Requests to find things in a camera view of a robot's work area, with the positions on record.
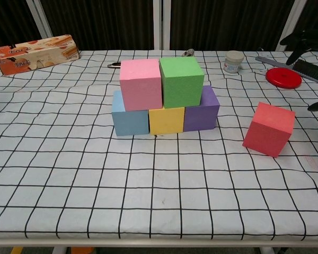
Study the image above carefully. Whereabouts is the orange biscuit box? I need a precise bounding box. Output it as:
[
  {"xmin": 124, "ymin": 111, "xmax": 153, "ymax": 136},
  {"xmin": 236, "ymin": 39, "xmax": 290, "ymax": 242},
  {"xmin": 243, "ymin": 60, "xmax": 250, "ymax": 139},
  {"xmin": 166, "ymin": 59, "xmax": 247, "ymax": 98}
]
[{"xmin": 0, "ymin": 34, "xmax": 82, "ymax": 76}]

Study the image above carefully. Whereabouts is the red foam cube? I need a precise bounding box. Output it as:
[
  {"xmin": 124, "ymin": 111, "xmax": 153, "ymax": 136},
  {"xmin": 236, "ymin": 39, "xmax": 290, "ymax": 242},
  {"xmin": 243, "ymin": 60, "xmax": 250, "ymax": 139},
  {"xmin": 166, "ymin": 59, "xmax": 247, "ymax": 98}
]
[{"xmin": 242, "ymin": 102, "xmax": 296, "ymax": 159}]

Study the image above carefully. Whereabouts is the white black-grid tablecloth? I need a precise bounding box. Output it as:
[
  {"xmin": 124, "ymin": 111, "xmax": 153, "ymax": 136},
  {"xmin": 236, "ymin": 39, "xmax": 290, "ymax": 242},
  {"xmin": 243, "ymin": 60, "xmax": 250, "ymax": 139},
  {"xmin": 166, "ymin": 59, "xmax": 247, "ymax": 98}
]
[{"xmin": 0, "ymin": 49, "xmax": 318, "ymax": 241}]

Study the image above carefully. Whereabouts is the purple foam cube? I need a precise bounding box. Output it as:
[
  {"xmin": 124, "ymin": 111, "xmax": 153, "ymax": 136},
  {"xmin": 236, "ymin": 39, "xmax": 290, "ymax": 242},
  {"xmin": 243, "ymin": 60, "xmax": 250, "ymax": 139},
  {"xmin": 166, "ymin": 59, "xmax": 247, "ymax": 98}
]
[{"xmin": 183, "ymin": 85, "xmax": 220, "ymax": 132}]

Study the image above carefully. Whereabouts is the grey brush with black bristles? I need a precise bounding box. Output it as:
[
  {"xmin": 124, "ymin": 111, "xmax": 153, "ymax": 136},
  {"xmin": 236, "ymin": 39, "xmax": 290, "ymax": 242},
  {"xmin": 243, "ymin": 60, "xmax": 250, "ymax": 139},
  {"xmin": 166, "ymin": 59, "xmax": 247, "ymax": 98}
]
[{"xmin": 255, "ymin": 55, "xmax": 318, "ymax": 84}]

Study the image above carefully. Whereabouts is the blue foam cube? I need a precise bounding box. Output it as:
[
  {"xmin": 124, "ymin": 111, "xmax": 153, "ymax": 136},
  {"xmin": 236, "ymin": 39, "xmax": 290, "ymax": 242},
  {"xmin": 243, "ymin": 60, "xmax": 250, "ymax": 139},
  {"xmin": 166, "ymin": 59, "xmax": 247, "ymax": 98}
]
[{"xmin": 111, "ymin": 90, "xmax": 151, "ymax": 137}]

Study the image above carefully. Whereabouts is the steel ladle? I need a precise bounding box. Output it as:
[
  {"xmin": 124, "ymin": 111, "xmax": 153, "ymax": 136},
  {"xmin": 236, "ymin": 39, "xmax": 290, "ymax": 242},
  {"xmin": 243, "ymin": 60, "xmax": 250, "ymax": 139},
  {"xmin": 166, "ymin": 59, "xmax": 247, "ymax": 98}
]
[{"xmin": 107, "ymin": 48, "xmax": 196, "ymax": 69}]

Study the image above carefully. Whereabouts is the orange object under table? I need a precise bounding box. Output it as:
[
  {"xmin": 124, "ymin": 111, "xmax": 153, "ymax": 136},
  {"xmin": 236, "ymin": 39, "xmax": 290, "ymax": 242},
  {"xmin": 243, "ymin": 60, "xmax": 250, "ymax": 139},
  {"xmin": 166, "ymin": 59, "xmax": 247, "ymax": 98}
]
[{"xmin": 70, "ymin": 247, "xmax": 95, "ymax": 254}]

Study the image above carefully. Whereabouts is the small white jar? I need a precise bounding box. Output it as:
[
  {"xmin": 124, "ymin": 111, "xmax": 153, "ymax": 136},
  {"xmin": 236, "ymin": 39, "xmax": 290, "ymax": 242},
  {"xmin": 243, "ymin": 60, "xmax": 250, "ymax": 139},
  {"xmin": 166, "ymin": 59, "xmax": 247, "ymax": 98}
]
[{"xmin": 223, "ymin": 50, "xmax": 244, "ymax": 74}]

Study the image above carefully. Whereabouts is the yellow foam cube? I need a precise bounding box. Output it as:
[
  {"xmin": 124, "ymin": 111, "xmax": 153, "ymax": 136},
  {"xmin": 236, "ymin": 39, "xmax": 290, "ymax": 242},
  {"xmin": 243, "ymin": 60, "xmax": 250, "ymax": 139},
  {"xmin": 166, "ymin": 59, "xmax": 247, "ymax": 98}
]
[{"xmin": 148, "ymin": 107, "xmax": 186, "ymax": 135}]

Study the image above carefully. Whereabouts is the grey table edge rail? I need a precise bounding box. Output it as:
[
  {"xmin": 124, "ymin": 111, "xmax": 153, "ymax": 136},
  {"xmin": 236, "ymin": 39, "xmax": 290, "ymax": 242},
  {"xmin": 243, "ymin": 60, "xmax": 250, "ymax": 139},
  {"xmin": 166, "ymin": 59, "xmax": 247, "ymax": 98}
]
[{"xmin": 0, "ymin": 236, "xmax": 318, "ymax": 249}]

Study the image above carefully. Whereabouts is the red round plastic lid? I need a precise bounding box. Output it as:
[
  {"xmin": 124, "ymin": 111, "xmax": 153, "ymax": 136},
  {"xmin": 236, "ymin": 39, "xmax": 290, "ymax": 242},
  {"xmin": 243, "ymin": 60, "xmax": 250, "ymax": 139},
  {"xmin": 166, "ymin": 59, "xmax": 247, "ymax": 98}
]
[{"xmin": 265, "ymin": 67, "xmax": 303, "ymax": 89}]

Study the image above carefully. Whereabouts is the green foam cube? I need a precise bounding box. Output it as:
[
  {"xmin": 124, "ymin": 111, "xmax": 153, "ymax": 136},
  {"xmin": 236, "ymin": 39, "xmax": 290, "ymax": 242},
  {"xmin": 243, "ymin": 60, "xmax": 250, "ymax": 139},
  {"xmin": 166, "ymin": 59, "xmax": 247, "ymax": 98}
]
[{"xmin": 159, "ymin": 56, "xmax": 205, "ymax": 109}]

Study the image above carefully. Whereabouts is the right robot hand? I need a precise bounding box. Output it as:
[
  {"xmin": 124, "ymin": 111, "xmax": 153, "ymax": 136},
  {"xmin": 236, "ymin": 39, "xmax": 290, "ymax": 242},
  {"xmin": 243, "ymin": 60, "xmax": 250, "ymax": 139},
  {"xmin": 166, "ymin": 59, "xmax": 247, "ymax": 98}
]
[{"xmin": 279, "ymin": 28, "xmax": 318, "ymax": 112}]

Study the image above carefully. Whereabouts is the pink foam cube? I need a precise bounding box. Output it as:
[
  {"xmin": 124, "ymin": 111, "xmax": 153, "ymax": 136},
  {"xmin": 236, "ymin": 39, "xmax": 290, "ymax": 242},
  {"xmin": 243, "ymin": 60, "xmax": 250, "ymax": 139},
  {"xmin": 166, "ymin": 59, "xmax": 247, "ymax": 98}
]
[{"xmin": 119, "ymin": 58, "xmax": 163, "ymax": 112}]

